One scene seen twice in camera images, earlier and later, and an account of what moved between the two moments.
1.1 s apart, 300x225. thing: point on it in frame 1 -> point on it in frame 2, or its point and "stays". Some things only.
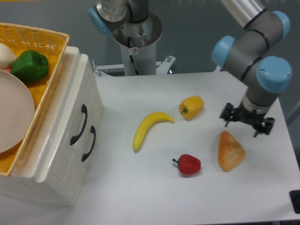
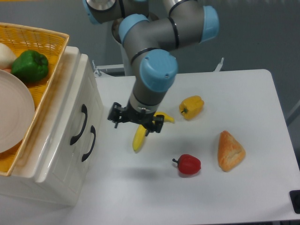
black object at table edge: x=295 y=198 stays
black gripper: x=230 y=113 -> x=118 y=114
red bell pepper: x=188 y=164 stays
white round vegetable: x=7 y=56 stays
